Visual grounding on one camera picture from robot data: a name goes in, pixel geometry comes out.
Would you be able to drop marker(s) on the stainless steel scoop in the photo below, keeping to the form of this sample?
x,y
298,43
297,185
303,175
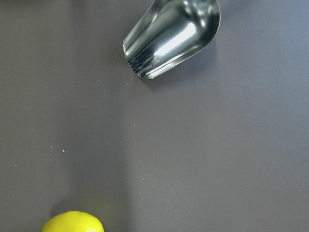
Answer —
x,y
168,33

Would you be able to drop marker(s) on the yellow lemon far from lime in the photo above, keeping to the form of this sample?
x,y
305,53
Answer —
x,y
73,221

